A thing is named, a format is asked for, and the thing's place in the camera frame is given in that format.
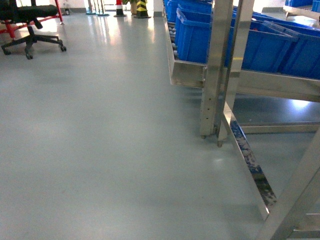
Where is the left blue plastic bin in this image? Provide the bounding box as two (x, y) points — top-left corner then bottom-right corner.
(175, 5), (212, 64)

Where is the right blue plastic bin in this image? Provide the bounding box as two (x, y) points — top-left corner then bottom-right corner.
(241, 20), (299, 73)

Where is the black office chair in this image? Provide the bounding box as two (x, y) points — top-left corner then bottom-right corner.
(0, 0), (67, 60)

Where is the red white traffic cone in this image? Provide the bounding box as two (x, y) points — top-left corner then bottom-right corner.
(114, 0), (127, 18)

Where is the red metal table frame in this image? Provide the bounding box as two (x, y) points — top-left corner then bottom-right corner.
(0, 0), (65, 39)

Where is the yellow black striped bollard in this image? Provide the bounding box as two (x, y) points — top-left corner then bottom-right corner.
(134, 0), (151, 19)

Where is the stainless steel rack frame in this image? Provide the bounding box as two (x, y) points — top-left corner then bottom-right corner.
(168, 0), (320, 240)

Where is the blue plastic bin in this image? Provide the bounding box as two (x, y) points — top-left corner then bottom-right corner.
(175, 5), (212, 64)
(241, 20), (299, 73)

